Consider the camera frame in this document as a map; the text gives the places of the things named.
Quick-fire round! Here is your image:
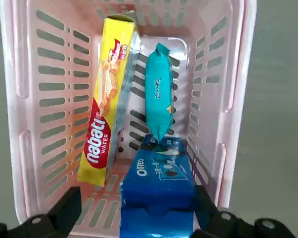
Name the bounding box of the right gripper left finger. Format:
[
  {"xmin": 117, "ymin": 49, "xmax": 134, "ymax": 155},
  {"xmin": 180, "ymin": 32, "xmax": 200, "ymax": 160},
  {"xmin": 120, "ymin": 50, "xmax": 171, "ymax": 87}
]
[{"xmin": 0, "ymin": 186, "xmax": 82, "ymax": 238}]

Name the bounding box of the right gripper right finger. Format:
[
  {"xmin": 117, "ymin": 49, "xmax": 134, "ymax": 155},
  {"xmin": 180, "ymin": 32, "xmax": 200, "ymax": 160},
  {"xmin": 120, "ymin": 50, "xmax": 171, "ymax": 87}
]
[{"xmin": 192, "ymin": 184, "xmax": 298, "ymax": 238}]

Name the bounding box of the blue Oreo biscuit box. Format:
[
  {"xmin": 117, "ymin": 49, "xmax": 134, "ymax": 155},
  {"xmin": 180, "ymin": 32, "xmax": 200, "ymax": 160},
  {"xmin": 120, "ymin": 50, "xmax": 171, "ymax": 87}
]
[{"xmin": 119, "ymin": 134, "xmax": 197, "ymax": 238}]

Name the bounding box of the pink plastic basket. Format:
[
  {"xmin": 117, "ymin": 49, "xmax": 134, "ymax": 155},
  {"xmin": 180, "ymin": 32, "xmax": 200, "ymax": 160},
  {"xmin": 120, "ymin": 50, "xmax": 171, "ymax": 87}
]
[{"xmin": 0, "ymin": 0, "xmax": 258, "ymax": 234}]

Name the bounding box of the yellow Nabati wafer box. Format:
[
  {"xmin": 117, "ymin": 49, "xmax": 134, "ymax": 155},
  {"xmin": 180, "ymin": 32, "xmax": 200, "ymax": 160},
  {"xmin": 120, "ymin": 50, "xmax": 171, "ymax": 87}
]
[{"xmin": 76, "ymin": 11, "xmax": 143, "ymax": 187}]

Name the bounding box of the teal snack packet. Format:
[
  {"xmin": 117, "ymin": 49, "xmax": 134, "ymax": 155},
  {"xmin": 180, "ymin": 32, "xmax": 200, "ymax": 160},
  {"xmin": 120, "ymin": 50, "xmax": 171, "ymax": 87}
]
[{"xmin": 144, "ymin": 42, "xmax": 176, "ymax": 144}]

